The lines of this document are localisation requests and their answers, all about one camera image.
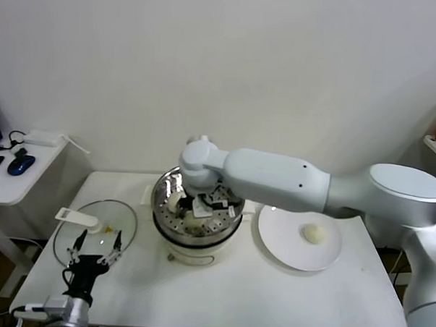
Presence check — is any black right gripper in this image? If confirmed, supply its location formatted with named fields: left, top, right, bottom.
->
left=177, top=196, right=195, bottom=218

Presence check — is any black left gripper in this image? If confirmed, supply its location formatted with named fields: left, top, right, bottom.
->
left=64, top=228, right=124, bottom=300

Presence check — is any white steamed baozi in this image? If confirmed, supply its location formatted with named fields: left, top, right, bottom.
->
left=181, top=211, right=206, bottom=231
left=298, top=223, right=328, bottom=246
left=166, top=192, right=185, bottom=214

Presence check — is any stainless steel steamer basket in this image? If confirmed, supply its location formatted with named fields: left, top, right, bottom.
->
left=150, top=163, right=247, bottom=245

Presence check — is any white electric cooker pot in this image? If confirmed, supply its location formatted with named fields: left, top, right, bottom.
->
left=137, top=184, right=257, bottom=270

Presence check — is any white thin stick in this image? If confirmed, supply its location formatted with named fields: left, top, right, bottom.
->
left=61, top=134, right=93, bottom=155

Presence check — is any white side table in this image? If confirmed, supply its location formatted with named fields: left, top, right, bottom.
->
left=0, top=134, right=93, bottom=303

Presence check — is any blue computer mouse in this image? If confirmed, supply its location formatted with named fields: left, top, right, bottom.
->
left=6, top=153, right=38, bottom=178

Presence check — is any white round plate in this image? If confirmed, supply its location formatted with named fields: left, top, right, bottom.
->
left=255, top=203, right=346, bottom=274

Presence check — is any glass lid with white handle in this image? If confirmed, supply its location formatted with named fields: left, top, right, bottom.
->
left=52, top=198, right=140, bottom=273

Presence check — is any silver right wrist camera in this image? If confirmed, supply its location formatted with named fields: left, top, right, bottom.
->
left=191, top=186, right=239, bottom=232

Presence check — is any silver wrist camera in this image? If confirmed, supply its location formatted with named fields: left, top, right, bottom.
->
left=191, top=186, right=239, bottom=232
left=11, top=294, right=74, bottom=319

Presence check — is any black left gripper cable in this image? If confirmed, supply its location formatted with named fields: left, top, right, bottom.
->
left=61, top=268, right=76, bottom=292

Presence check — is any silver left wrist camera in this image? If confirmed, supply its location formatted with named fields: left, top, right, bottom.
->
left=11, top=294, right=74, bottom=319

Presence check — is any black desk cable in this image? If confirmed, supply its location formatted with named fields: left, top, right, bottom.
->
left=0, top=129, right=29, bottom=152

